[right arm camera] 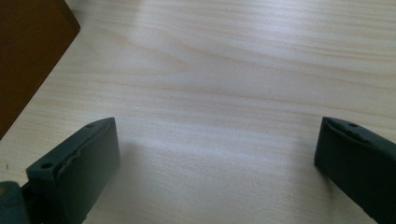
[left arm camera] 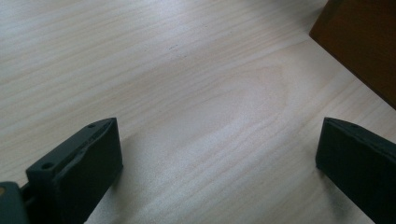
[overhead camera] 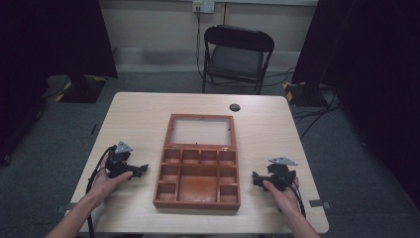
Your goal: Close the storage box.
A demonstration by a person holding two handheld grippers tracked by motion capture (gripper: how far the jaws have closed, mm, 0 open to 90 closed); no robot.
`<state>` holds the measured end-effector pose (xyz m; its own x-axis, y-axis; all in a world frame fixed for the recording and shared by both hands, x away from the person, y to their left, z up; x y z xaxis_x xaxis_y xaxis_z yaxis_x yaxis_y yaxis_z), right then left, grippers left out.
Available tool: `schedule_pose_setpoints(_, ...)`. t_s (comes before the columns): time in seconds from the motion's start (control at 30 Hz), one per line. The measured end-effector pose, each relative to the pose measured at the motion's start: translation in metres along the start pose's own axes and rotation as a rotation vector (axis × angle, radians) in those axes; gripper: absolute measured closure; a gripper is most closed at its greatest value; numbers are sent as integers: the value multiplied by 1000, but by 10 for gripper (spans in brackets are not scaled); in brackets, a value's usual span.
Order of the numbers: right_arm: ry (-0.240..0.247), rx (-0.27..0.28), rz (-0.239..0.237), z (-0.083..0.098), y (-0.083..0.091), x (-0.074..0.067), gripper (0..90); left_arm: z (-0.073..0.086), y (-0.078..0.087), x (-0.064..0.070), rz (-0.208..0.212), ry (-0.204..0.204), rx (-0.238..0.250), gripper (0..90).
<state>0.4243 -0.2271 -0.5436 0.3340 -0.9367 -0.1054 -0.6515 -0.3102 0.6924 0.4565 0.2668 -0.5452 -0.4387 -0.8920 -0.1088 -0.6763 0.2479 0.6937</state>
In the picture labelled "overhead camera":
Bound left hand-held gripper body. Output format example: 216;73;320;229
105;141;137;179

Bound black wall socket cable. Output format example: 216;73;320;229
195;6;206;80

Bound grey tape strip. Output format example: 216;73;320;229
54;201;79;213
308;198;332;209

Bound black stand base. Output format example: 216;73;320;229
282;81;329;108
58;74;108;104

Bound black folding chair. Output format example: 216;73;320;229
201;24;275;96

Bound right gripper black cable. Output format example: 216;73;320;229
288;183;307;219

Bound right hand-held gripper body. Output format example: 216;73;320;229
265;156;299;193

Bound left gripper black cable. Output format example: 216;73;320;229
84;146;117;238

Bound person's left hand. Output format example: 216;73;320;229
88;154;134;210

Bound white wall socket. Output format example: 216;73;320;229
192;0;216;15

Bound wooden compartment box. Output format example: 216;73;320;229
153;113;242;211

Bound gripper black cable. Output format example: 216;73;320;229
84;146;117;238
288;183;307;219

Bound black floor cables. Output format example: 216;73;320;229
291;91;342;141

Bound dark curtain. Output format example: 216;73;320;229
291;0;420;211
0;0;119;168

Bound person's right hand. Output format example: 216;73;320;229
262;176;302;216

